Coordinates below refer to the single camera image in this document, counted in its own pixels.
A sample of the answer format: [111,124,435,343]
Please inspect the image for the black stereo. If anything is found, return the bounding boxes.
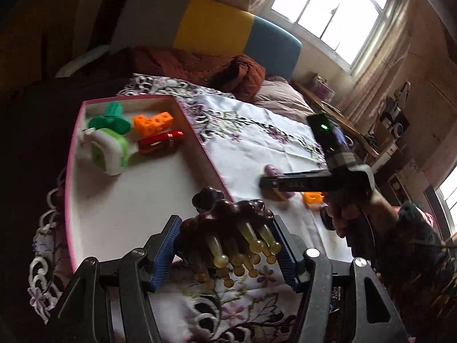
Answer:
[378,100,410,138]

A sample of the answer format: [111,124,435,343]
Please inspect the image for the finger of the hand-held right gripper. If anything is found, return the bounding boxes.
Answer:
[276,171,334,178]
[260,174,282,190]

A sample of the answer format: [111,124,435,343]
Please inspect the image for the rust brown quilted blanket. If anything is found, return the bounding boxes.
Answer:
[125,45,266,102]

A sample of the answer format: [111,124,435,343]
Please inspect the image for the black rolled mat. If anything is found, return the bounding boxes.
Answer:
[87,0,138,51]

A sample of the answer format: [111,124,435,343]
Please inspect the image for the floral box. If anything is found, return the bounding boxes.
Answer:
[310,74,336,102]

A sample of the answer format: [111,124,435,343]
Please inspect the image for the grey yellow blue headboard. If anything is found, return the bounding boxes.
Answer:
[111,0,303,81]

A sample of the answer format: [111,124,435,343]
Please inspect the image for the embroidered lace tablecloth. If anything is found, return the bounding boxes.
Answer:
[29,73,358,343]

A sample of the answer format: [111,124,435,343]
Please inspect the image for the purple perforated ball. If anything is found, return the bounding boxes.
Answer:
[263,164,296,201]

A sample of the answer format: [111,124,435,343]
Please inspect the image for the pink bedding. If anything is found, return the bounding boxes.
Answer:
[252,75,318,125]

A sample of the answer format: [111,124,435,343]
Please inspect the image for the orange plastic toy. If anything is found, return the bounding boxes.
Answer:
[302,191,327,208]

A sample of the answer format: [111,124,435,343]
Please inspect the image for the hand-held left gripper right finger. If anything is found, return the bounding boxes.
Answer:
[273,216,408,343]

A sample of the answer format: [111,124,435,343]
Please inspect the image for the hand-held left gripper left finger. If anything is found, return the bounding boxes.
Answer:
[45,215,183,343]

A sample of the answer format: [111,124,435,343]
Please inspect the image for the white green tape dispenser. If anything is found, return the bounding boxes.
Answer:
[79,127,130,176]

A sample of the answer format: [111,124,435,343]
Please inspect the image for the pink shallow box tray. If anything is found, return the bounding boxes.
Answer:
[64,95,234,274]

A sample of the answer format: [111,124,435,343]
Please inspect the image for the bright window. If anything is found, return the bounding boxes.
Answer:
[269,0,397,72]

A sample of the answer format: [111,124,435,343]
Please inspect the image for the person's right hand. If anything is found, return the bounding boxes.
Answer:
[328,189,384,240]

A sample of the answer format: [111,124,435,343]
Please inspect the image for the green plastic spool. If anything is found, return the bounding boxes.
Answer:
[88,102,133,134]

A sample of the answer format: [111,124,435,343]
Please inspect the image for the white chair armrest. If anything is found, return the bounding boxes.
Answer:
[55,45,111,78]

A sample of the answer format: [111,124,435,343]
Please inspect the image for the orange building blocks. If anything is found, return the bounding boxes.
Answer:
[133,111,174,136]

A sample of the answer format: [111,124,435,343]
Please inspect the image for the small window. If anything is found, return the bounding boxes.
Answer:
[425,166,457,240]

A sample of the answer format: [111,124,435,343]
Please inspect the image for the brown massage comb brush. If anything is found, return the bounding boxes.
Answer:
[177,187,282,290]

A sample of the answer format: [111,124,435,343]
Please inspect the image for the person's right forearm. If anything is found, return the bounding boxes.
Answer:
[368,189,457,343]

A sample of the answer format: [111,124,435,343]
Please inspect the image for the wooden wardrobe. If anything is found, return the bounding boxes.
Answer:
[0,0,108,83]

